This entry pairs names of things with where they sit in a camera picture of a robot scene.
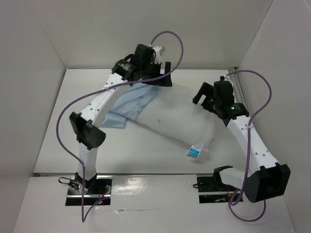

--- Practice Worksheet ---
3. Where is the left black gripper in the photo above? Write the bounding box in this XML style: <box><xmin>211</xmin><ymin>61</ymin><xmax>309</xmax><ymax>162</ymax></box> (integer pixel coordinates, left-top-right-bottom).
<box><xmin>140</xmin><ymin>60</ymin><xmax>171</xmax><ymax>86</ymax></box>

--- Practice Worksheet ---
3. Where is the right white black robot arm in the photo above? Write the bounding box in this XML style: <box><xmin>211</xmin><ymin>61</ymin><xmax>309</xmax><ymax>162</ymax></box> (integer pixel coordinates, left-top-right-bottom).
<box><xmin>192</xmin><ymin>77</ymin><xmax>291</xmax><ymax>203</ymax></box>

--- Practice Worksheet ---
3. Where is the white pillow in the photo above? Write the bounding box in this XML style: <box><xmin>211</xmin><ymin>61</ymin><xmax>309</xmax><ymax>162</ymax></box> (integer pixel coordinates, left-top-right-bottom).
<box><xmin>135</xmin><ymin>84</ymin><xmax>215</xmax><ymax>152</ymax></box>

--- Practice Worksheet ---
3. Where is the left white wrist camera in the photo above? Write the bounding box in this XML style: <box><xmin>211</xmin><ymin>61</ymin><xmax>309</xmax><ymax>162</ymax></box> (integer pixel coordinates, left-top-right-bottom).
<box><xmin>152</xmin><ymin>46</ymin><xmax>165</xmax><ymax>64</ymax></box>

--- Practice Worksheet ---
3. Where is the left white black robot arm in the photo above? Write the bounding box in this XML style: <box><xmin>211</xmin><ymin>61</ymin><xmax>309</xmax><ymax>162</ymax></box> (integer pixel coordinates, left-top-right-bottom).
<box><xmin>69</xmin><ymin>44</ymin><xmax>172</xmax><ymax>194</ymax></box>

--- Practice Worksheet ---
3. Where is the blue white pillow label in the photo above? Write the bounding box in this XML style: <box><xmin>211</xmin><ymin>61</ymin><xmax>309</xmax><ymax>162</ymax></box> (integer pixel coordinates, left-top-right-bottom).
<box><xmin>187</xmin><ymin>146</ymin><xmax>202</xmax><ymax>159</ymax></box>

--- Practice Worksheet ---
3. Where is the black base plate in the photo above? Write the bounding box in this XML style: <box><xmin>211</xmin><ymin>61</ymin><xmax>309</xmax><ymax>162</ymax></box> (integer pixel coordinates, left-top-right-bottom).
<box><xmin>192</xmin><ymin>175</ymin><xmax>236</xmax><ymax>204</ymax></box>
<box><xmin>65</xmin><ymin>175</ymin><xmax>112</xmax><ymax>206</ymax></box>

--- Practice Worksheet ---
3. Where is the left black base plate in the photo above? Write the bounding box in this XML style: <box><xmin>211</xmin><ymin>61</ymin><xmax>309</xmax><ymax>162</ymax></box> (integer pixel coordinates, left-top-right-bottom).
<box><xmin>65</xmin><ymin>175</ymin><xmax>112</xmax><ymax>206</ymax></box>

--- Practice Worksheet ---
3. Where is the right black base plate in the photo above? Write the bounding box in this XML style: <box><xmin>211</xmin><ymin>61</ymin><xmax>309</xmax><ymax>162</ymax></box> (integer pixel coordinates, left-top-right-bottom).
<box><xmin>192</xmin><ymin>175</ymin><xmax>236</xmax><ymax>204</ymax></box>

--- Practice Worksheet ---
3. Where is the aluminium extrusion rail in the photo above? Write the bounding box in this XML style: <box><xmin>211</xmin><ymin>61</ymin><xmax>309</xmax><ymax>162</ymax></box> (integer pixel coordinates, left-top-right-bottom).
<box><xmin>228</xmin><ymin>67</ymin><xmax>249</xmax><ymax>111</ymax></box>

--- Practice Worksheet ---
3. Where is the light blue pillowcase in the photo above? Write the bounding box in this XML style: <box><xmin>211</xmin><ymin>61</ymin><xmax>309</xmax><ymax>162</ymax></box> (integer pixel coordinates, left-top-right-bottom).
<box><xmin>101</xmin><ymin>83</ymin><xmax>160</xmax><ymax>129</ymax></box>

